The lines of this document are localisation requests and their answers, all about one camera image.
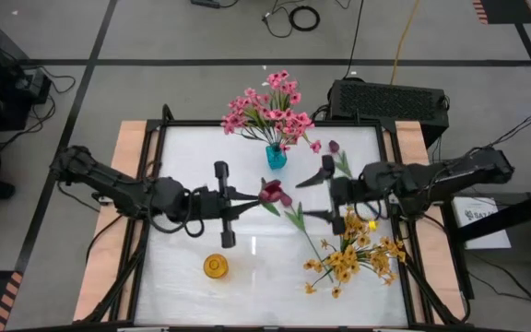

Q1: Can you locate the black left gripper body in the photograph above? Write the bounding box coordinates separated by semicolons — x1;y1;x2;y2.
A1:
195;160;237;249

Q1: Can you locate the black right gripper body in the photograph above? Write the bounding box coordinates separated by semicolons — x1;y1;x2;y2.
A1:
322;154;363;236

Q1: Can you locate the yellow artificial flower spray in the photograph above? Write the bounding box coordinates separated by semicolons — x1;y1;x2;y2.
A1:
338;207;372;248
366;235;407;287
302;237;368;300

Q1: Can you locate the blue glass vase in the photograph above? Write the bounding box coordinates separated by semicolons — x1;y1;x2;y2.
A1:
265;143;289;171

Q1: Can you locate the amber textured glass vase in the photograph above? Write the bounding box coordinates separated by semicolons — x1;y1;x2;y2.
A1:
202;253;230;279

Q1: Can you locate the black computer case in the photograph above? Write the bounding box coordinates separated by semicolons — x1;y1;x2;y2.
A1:
327;77;451;148

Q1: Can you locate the white paper sign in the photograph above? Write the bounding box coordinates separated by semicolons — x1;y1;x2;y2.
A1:
451;196;513;251

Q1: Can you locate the black stand beam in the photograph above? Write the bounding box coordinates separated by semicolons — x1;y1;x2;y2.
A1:
440;184;531;296

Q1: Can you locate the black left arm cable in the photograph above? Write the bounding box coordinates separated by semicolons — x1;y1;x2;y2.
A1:
147;186;207;240

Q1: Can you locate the black metal table frame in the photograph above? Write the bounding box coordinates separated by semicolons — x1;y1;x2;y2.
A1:
80;103;472;332

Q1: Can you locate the black hanging cable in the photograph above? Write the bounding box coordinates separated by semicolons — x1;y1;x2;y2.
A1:
342;0;365;79

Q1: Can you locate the yellow hanging cable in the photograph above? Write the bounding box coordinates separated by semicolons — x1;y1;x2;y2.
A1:
389;0;421;86

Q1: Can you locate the loose black floor cable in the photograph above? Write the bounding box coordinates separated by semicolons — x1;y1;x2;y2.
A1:
261;0;294;39

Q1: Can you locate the coiled black floor cable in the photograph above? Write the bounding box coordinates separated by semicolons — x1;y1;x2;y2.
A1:
289;5;321;32

